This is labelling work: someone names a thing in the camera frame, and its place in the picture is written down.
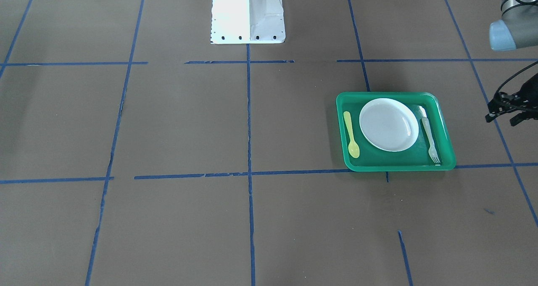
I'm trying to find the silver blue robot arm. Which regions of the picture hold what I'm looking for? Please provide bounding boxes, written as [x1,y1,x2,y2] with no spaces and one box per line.
[488,0,538,116]

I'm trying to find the white pillar base plate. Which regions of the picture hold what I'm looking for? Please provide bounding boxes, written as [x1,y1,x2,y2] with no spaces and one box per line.
[210,0,286,45]

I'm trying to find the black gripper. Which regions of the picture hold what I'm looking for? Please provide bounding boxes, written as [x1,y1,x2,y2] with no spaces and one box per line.
[520,73,538,109]

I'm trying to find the yellow plastic spoon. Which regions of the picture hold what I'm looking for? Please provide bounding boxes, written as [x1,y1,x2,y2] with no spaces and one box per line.
[343,111,361,158]

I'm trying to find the pale green plastic fork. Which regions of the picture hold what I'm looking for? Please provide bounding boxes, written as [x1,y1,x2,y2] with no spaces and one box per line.
[421,117,441,165]

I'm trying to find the black camera cable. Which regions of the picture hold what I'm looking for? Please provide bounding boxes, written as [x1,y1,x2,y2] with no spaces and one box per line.
[493,61,538,106]

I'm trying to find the white round plate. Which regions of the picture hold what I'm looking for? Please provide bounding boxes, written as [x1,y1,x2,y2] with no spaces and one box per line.
[358,98,419,152]

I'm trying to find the green plastic tray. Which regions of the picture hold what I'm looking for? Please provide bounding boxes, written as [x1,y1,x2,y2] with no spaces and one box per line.
[336,92,456,172]

